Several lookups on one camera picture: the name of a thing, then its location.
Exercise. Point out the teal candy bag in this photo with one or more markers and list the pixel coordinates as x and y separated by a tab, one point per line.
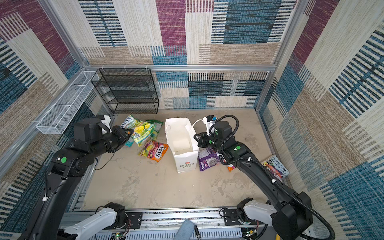
130	142

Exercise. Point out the green Fox's spring candy bag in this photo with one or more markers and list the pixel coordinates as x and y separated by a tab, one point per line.
157	127

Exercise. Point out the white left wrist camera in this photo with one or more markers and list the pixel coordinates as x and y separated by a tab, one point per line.
105	120

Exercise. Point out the orange Fox's fruits candy bag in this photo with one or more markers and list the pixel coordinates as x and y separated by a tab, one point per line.
231	167

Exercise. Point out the black wire shelf rack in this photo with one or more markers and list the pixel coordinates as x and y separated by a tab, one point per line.
127	90

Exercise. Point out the purple candy bag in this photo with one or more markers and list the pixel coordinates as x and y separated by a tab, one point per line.
207	158

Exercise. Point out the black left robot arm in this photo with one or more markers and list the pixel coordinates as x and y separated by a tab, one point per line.
67	167

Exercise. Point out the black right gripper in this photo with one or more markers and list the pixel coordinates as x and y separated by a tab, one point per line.
202	142

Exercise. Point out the colourful leaflet by wall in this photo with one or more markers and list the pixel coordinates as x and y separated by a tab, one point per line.
275	166

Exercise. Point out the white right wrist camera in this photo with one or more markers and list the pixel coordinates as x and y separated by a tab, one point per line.
210	121

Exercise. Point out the white wire mesh basket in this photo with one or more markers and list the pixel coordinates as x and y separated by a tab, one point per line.
59	116

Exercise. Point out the yellow green Fox's candy bag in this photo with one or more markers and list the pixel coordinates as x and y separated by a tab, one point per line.
142	130

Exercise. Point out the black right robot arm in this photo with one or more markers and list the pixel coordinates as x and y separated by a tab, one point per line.
290	219

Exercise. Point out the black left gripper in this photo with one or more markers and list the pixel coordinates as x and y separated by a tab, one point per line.
118	131

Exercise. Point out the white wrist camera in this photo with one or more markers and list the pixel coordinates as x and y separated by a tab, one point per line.
105	120
210	121

